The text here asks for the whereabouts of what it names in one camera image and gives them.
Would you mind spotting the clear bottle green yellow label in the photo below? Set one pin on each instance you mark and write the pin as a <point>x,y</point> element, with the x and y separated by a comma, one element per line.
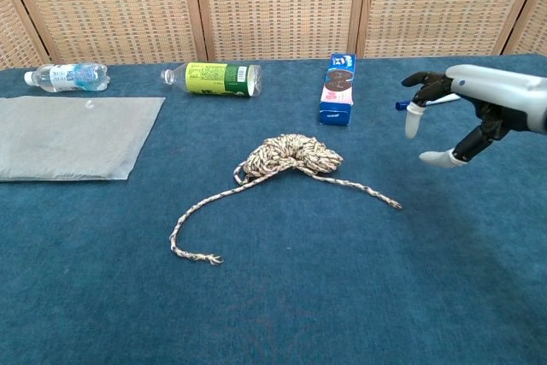
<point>213,79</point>

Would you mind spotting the clear bottle blue label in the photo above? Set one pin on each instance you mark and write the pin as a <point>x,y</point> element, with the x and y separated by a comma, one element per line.
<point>68,78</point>

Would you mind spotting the blue cookie box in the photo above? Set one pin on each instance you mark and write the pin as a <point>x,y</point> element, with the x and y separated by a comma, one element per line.
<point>337,91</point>

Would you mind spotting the white marker blue cap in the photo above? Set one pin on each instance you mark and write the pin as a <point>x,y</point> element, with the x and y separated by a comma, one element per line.
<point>401,105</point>

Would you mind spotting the blue carpet table mat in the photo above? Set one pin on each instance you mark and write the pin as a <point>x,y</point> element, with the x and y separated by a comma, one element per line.
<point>299,296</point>

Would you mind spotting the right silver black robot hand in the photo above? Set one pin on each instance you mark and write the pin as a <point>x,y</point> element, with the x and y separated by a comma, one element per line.
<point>500,91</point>

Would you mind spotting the woven folding screen panel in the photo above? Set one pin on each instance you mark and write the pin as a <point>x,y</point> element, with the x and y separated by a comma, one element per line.
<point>436,6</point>
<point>278,6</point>
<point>532,27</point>
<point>119,6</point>
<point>13,31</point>

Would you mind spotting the grey plastic pouch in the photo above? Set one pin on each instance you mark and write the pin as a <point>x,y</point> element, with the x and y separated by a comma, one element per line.
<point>72,138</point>

